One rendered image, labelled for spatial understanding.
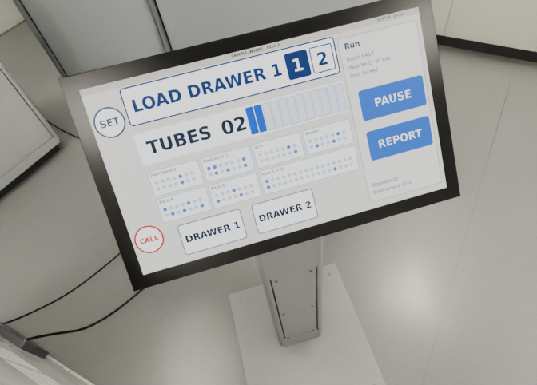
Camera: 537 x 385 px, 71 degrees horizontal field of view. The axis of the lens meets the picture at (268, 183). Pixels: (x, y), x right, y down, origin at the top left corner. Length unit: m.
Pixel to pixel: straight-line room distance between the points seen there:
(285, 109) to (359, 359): 1.10
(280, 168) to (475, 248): 1.34
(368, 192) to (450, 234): 1.22
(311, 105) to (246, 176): 0.14
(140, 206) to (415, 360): 1.21
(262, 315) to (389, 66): 1.13
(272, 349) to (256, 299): 0.20
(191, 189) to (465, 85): 2.13
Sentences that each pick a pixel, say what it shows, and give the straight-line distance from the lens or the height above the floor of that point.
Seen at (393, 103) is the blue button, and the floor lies 1.09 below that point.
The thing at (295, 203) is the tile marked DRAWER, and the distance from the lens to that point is 0.56.
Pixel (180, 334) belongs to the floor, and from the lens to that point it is 1.61.
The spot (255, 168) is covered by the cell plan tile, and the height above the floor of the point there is 1.06.
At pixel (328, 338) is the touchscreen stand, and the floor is 0.04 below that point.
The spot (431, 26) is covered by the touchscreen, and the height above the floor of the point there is 1.16.
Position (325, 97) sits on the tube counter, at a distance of 0.55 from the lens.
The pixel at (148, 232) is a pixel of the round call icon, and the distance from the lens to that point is 0.56.
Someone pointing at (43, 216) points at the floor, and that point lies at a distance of 2.22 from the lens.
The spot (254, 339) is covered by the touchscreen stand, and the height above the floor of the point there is 0.04.
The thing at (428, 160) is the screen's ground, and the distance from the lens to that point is 0.62.
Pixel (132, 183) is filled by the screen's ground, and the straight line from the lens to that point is 0.55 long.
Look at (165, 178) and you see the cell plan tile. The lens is 0.54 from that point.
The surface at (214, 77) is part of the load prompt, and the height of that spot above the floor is 1.16.
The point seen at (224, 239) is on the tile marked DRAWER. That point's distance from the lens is 0.56.
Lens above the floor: 1.47
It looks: 52 degrees down
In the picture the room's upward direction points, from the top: 10 degrees counter-clockwise
